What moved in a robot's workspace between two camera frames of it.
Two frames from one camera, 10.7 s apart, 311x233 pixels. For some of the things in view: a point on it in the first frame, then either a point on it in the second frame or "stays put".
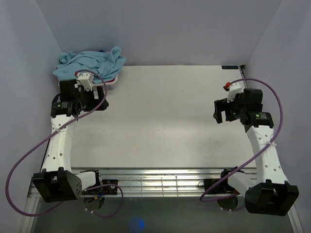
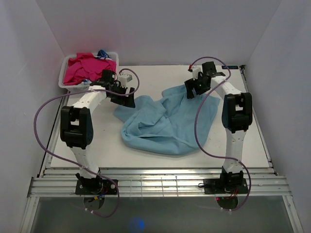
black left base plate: [108, 190] stays put
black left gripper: [95, 102] to [128, 101]
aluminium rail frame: [153, 182] stays put
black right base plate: [223, 187] stays put
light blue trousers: [102, 66] to [166, 126]
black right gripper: [222, 105] to [190, 84]
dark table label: [230, 67] stays put
